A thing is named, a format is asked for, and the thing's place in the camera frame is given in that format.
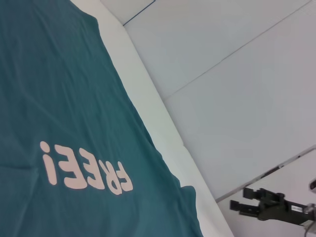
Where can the teal t-shirt with FREE print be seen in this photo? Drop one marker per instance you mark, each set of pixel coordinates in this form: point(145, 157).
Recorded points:
point(74, 111)

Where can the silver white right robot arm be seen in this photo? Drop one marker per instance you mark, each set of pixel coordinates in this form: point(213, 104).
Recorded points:
point(312, 209)

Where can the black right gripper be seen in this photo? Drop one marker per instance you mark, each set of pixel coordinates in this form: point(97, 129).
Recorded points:
point(281, 209)

